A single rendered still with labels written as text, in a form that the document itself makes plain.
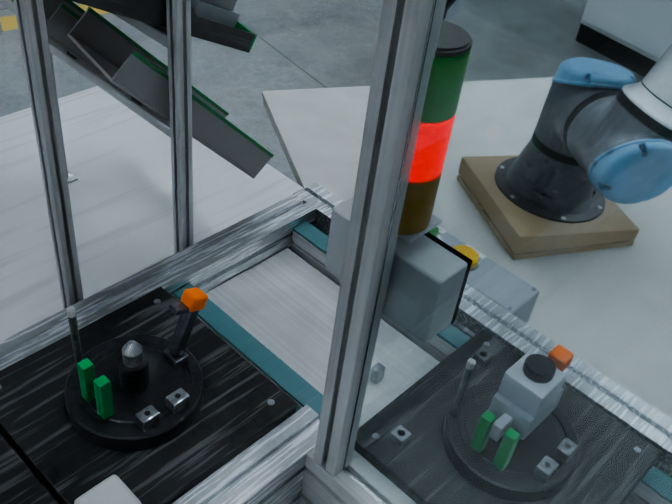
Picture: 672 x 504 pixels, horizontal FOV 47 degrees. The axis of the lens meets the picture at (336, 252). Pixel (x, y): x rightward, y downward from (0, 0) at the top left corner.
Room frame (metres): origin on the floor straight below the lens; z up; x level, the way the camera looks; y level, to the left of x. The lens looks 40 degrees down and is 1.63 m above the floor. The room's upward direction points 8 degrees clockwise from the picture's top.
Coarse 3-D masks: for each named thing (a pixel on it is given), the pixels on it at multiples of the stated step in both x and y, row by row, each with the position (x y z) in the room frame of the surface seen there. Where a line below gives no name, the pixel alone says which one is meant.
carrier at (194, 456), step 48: (96, 336) 0.59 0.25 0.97; (144, 336) 0.58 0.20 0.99; (192, 336) 0.61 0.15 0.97; (0, 384) 0.51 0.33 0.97; (48, 384) 0.51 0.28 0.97; (96, 384) 0.47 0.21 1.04; (144, 384) 0.51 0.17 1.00; (192, 384) 0.52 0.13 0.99; (240, 384) 0.55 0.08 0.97; (48, 432) 0.46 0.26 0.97; (96, 432) 0.45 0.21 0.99; (144, 432) 0.46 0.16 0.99; (192, 432) 0.48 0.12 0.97; (240, 432) 0.49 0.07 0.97; (48, 480) 0.40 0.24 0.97; (96, 480) 0.41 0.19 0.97; (144, 480) 0.42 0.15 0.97; (192, 480) 0.43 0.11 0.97
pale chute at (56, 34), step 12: (48, 0) 1.00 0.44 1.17; (60, 0) 1.01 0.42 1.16; (48, 12) 1.00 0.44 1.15; (60, 12) 0.89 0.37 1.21; (72, 12) 0.90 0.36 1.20; (84, 12) 1.03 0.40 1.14; (48, 24) 0.88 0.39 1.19; (60, 24) 0.89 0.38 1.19; (72, 24) 0.90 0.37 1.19; (48, 36) 0.88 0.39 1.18; (60, 36) 0.89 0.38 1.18; (72, 48) 0.90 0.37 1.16; (84, 60) 0.91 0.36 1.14
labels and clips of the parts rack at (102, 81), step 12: (12, 0) 0.68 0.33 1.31; (0, 24) 0.70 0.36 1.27; (60, 48) 0.98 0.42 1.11; (72, 60) 0.95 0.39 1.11; (84, 72) 0.93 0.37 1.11; (96, 72) 0.92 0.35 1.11; (96, 84) 0.91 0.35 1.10; (108, 84) 0.90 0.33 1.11; (120, 96) 0.88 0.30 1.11; (132, 108) 0.86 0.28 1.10; (144, 108) 0.85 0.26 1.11; (156, 120) 0.83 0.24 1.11; (168, 132) 0.82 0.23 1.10
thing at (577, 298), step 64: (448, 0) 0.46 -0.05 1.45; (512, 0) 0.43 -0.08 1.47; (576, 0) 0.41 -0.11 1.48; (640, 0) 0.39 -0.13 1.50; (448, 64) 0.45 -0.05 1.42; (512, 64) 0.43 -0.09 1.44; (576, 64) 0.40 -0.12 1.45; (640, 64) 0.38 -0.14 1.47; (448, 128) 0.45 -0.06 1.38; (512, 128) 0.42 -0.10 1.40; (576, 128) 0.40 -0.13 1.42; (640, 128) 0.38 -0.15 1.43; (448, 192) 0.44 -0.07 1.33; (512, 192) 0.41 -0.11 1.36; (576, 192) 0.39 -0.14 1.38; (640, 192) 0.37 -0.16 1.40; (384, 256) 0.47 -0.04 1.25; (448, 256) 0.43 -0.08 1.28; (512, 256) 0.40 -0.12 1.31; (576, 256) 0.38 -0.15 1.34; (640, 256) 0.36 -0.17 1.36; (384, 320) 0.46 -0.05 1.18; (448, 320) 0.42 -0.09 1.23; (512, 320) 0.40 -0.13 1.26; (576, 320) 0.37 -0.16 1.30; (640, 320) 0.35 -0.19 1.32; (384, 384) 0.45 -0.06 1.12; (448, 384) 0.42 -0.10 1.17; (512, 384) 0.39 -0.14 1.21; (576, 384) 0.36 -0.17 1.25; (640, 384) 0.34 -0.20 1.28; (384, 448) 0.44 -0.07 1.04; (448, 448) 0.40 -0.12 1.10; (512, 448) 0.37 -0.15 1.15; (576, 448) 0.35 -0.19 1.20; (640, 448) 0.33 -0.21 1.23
